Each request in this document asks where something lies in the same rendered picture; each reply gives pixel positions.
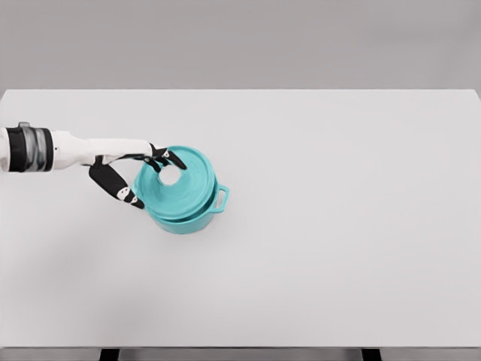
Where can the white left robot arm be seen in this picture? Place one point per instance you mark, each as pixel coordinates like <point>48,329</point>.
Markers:
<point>41,149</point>

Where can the teal pot lid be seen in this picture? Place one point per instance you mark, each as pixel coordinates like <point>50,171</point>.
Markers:
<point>191,180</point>

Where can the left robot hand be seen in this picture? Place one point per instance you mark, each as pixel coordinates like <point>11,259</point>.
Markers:
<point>112,148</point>

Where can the teal pot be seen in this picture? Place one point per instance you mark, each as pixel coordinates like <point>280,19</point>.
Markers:
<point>195,220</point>

